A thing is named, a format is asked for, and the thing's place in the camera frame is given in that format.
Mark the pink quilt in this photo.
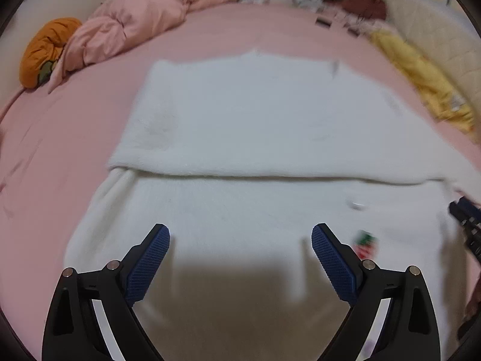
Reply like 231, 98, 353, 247
49, 0, 241, 91

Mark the person's right hand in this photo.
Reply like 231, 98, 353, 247
464, 282, 481, 322

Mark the orange plush toy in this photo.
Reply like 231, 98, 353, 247
19, 17, 83, 89

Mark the brown cloth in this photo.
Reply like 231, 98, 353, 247
340, 0, 388, 19

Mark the pink bed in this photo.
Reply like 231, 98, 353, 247
0, 0, 481, 361

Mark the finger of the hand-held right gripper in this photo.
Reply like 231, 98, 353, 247
449, 196, 481, 230
464, 226, 481, 262

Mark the pile of small white clutter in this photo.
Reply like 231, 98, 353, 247
291, 0, 327, 12

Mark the white fuzzy sweater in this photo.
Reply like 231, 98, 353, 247
64, 47, 481, 361

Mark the yellow cloth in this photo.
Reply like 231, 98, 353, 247
370, 30, 478, 134

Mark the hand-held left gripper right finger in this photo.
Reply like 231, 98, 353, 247
311, 223, 441, 361

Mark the cream padded headboard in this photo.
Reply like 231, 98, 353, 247
387, 0, 481, 94

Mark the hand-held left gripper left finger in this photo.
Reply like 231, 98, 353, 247
41, 224, 171, 361

